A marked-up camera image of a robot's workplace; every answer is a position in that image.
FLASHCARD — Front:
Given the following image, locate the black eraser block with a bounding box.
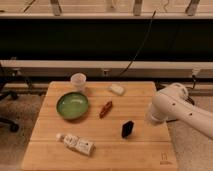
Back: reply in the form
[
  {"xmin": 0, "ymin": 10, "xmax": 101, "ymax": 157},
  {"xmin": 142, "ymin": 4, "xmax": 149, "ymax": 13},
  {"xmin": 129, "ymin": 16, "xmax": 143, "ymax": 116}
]
[{"xmin": 121, "ymin": 121, "xmax": 134, "ymax": 138}]

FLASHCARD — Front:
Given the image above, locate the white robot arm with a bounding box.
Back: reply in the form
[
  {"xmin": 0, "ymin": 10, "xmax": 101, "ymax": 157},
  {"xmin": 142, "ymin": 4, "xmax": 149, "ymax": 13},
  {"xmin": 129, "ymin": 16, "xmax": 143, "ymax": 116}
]
[{"xmin": 147, "ymin": 83, "xmax": 213, "ymax": 140}]

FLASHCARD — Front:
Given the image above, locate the small white object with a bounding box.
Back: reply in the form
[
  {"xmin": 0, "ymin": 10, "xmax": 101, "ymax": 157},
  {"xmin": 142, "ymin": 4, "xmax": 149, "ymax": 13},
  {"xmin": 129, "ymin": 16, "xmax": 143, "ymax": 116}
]
[{"xmin": 109, "ymin": 84, "xmax": 125, "ymax": 95}]

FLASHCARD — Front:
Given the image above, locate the clear plastic cup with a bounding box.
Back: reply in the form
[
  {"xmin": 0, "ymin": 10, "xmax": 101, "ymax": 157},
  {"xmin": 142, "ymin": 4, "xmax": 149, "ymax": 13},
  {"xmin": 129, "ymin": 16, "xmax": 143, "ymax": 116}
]
[{"xmin": 70, "ymin": 73, "xmax": 86, "ymax": 92}]

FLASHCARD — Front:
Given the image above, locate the green bowl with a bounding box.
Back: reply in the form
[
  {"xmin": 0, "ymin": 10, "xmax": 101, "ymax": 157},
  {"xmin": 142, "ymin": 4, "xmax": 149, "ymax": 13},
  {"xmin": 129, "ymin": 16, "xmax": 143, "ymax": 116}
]
[{"xmin": 56, "ymin": 92, "xmax": 89, "ymax": 120}]

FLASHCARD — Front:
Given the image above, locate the white plastic bottle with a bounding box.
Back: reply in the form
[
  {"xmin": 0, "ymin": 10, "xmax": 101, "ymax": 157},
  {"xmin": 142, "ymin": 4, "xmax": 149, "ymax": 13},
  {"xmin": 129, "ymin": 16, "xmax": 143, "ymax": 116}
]
[{"xmin": 56, "ymin": 133, "xmax": 94, "ymax": 156}]

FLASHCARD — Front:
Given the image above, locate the black office chair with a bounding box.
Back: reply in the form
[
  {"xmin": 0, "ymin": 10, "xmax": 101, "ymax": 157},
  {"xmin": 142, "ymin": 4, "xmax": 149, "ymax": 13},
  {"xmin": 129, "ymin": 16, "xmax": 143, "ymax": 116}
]
[{"xmin": 0, "ymin": 63, "xmax": 34, "ymax": 133}]

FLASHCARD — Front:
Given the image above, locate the black hanging cable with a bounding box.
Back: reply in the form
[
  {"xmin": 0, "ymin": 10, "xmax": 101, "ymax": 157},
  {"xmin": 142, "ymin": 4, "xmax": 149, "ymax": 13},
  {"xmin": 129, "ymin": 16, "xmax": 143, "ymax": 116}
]
[{"xmin": 118, "ymin": 9, "xmax": 157, "ymax": 77}]

